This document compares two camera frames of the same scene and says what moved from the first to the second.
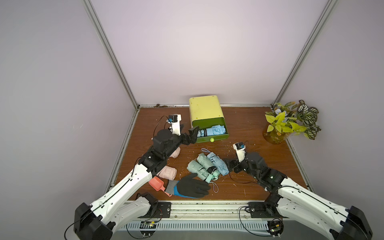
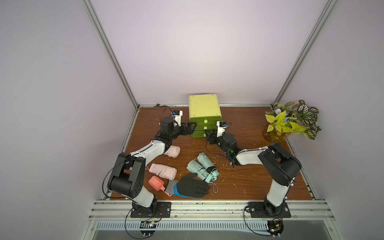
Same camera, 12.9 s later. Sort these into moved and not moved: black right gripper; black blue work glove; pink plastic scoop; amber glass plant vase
Moved: black right gripper
Not moved: amber glass plant vase; pink plastic scoop; black blue work glove
